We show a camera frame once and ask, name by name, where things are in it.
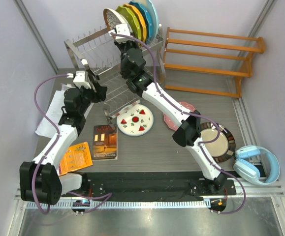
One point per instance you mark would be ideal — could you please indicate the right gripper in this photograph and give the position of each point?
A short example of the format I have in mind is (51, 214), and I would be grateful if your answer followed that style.
(132, 43)

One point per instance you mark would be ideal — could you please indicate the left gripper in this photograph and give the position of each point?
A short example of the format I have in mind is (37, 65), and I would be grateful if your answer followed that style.
(100, 95)

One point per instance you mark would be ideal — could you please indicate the steel dish rack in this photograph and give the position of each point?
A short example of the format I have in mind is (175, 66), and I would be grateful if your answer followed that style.
(98, 54)

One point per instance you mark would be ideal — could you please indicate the brown floral pattern plate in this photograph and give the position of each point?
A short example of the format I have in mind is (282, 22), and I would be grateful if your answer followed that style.
(113, 18)

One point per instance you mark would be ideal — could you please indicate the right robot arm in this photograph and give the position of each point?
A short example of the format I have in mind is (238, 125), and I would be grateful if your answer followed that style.
(188, 133)

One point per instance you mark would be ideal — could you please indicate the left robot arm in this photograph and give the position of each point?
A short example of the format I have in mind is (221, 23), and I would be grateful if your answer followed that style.
(39, 179)

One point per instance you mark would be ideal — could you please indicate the orange wooden shelf rack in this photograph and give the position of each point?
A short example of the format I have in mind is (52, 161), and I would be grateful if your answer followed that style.
(245, 70)

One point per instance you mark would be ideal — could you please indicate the green plate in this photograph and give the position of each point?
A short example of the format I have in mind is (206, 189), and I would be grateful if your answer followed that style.
(132, 20)

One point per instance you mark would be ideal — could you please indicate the orange plate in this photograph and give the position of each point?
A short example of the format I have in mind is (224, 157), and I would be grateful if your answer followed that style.
(140, 18)

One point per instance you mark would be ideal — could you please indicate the blue dotted plate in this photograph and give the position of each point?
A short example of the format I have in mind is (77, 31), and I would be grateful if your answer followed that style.
(141, 5)

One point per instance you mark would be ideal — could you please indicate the stack of white papers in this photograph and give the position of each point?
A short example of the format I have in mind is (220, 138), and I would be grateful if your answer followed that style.
(54, 113)

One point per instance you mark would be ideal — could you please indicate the white strawberry plate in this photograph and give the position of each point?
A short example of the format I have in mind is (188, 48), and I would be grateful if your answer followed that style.
(136, 121)

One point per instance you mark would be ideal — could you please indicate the light blue plate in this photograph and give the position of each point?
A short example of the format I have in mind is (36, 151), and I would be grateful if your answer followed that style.
(154, 15)

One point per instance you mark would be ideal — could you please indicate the dark paperback book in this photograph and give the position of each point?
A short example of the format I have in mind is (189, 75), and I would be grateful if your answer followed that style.
(105, 142)

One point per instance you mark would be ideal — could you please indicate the orange booklet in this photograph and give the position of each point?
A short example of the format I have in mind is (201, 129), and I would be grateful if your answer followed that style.
(76, 157)

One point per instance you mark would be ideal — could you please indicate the pink dotted plate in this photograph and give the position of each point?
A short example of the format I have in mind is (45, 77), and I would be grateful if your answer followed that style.
(174, 123)

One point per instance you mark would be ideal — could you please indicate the dark rimmed cream plate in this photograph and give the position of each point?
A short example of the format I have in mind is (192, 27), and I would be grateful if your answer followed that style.
(224, 147)

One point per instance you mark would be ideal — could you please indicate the light blue headphones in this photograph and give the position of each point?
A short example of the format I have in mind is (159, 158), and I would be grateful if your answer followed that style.
(250, 171)

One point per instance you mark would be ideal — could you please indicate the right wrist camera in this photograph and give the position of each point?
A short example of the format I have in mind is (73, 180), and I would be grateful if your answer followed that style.
(120, 33)

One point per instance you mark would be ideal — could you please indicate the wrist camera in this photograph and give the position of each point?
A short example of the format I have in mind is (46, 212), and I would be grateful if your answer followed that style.
(120, 33)
(80, 79)

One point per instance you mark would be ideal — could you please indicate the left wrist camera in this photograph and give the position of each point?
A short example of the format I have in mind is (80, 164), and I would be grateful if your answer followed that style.
(80, 79)

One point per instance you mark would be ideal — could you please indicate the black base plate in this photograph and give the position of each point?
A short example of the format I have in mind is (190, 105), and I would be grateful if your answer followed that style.
(151, 186)

